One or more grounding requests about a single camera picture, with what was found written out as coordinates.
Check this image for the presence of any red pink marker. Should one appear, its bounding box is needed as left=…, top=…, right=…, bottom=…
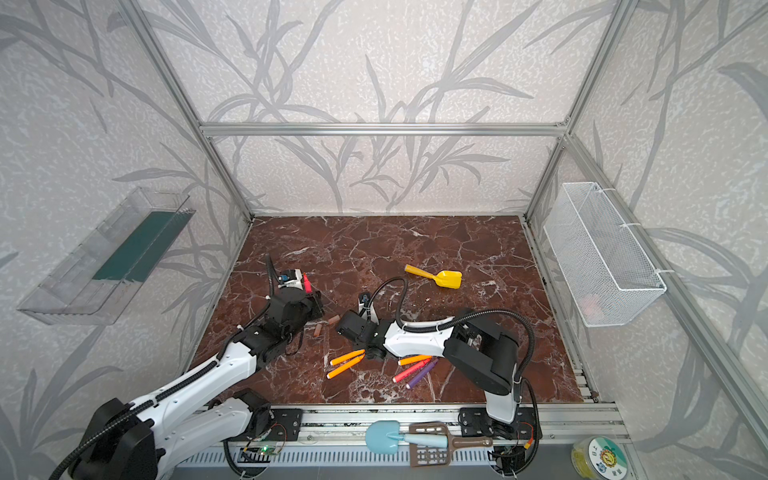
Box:
left=302, top=273, right=313, bottom=294

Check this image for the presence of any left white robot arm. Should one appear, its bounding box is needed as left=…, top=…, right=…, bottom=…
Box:
left=51, top=287, right=323, bottom=479

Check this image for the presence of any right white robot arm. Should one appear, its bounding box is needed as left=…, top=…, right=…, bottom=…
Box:
left=337, top=309, right=536, bottom=438

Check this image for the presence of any upper left orange marker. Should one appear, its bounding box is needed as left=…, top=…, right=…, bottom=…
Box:
left=330, top=349, right=365, bottom=366

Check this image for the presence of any orange marker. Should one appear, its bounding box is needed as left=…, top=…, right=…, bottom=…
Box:
left=326, top=354, right=365, bottom=379
left=330, top=349, right=365, bottom=366
left=398, top=355, right=432, bottom=366

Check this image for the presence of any right orange marker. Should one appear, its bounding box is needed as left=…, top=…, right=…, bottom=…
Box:
left=398, top=355, right=432, bottom=366

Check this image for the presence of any right pink marker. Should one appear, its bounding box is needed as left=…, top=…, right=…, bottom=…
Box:
left=392, top=359, right=430, bottom=383

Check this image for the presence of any lower left orange marker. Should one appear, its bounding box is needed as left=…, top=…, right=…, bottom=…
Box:
left=326, top=354, right=365, bottom=379

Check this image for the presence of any purple marker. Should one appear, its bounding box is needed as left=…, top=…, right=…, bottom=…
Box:
left=406, top=358, right=439, bottom=390

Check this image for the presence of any yellow toy scoop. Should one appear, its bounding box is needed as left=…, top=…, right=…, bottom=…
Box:
left=404, top=265, right=463, bottom=290

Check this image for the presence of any green tape roll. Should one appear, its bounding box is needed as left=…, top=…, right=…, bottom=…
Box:
left=571, top=436, right=629, bottom=480

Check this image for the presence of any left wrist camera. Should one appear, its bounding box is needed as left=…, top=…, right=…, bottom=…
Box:
left=277, top=269, right=304, bottom=290

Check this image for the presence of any clear plastic wall shelf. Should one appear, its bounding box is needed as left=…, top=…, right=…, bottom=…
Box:
left=17, top=187, right=196, bottom=326

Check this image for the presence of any aluminium front rail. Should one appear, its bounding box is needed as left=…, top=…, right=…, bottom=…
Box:
left=125, top=403, right=631, bottom=448

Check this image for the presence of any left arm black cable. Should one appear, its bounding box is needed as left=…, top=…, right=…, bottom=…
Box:
left=47, top=254, right=286, bottom=480

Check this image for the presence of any white wire basket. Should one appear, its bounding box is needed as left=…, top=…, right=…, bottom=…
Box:
left=544, top=182, right=667, bottom=328

